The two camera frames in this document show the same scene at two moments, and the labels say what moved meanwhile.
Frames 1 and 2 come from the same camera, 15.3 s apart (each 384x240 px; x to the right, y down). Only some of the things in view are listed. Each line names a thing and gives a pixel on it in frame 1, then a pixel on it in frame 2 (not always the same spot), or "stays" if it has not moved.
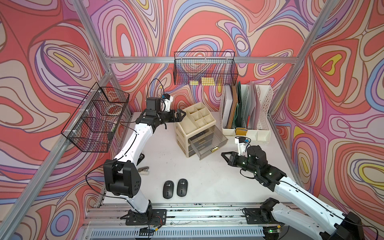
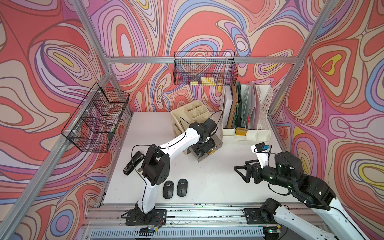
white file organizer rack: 244,110 stays
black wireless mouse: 168,189 stays
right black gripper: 233,155 → 255,167
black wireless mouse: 182,187 stays
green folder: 237,119 stays
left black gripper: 170,113 → 208,147
